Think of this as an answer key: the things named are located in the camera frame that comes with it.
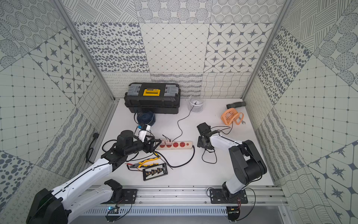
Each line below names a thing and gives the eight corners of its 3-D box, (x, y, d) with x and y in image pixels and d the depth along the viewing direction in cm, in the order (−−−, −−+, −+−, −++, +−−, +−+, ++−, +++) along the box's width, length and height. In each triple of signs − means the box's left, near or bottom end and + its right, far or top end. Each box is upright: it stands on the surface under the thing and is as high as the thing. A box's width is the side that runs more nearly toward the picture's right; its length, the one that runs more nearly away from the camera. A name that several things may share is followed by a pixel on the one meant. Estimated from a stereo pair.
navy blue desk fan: (137, 127, 104) (134, 122, 99) (140, 115, 111) (138, 110, 106) (154, 127, 104) (152, 122, 99) (156, 115, 111) (154, 110, 106)
